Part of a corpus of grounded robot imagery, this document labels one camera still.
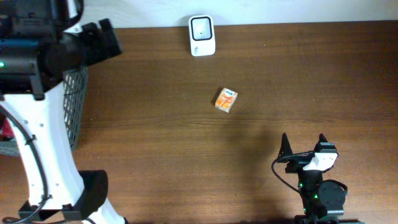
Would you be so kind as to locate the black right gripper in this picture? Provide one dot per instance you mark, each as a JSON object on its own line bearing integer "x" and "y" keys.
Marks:
{"x": 285, "y": 155}

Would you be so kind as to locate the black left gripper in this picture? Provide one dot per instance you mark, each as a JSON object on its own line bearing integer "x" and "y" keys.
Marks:
{"x": 102, "y": 50}

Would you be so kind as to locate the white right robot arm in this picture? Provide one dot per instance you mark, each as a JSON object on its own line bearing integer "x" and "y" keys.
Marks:
{"x": 322, "y": 199}

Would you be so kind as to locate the grey plastic mesh basket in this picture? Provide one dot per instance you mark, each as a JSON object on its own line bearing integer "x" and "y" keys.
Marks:
{"x": 75, "y": 82}

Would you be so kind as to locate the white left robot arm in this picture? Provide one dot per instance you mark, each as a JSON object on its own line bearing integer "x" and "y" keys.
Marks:
{"x": 40, "y": 42}

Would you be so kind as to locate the white barcode scanner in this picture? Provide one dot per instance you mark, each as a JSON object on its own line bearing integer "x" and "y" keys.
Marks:
{"x": 202, "y": 35}

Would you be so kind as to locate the orange tissue pack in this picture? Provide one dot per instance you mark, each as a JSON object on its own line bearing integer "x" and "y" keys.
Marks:
{"x": 226, "y": 99}

